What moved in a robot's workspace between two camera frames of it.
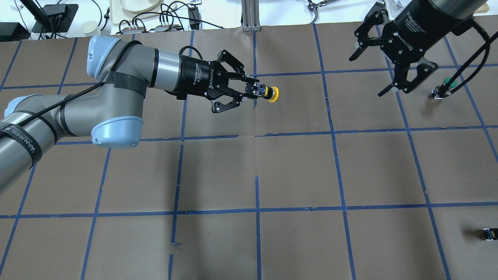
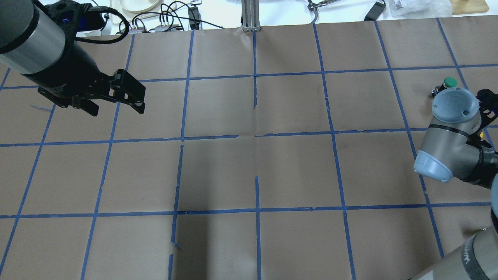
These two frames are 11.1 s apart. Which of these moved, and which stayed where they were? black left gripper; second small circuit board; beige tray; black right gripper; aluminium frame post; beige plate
Moved: black right gripper; black left gripper
Stayed: beige tray; aluminium frame post; second small circuit board; beige plate
